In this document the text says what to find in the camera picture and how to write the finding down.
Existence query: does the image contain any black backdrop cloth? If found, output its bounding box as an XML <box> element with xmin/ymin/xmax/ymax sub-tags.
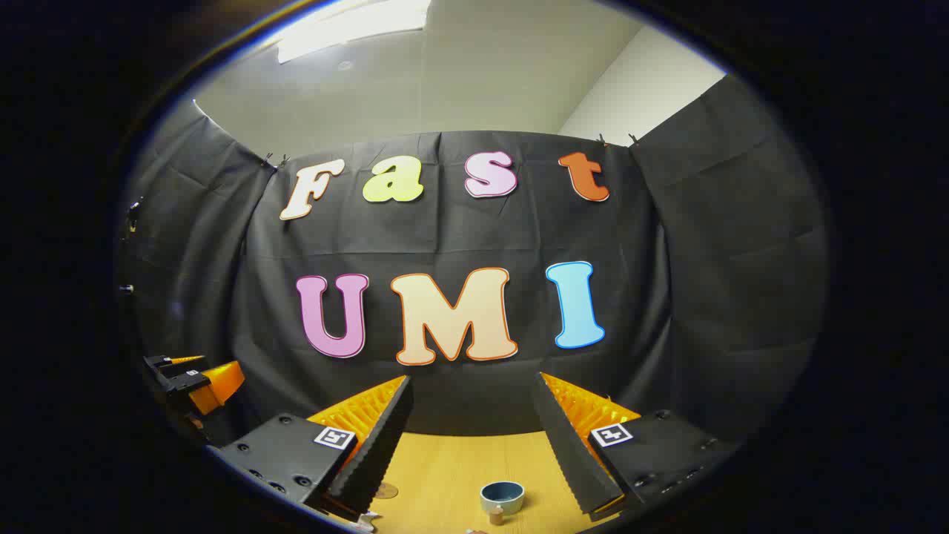
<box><xmin>119</xmin><ymin>73</ymin><xmax>831</xmax><ymax>446</ymax></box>

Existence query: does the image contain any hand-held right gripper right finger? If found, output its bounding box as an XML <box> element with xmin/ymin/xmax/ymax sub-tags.
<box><xmin>530</xmin><ymin>371</ymin><xmax>742</xmax><ymax>520</ymax></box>

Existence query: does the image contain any ceiling light panel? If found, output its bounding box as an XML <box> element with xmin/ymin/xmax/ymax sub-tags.
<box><xmin>276</xmin><ymin>0</ymin><xmax>432</xmax><ymax>65</ymax></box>

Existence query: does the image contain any wooden desktop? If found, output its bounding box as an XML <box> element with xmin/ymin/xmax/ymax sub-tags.
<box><xmin>367</xmin><ymin>429</ymin><xmax>616</xmax><ymax>534</ymax></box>

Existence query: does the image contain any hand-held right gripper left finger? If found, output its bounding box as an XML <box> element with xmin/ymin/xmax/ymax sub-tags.
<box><xmin>208</xmin><ymin>375</ymin><xmax>414</xmax><ymax>520</ymax></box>

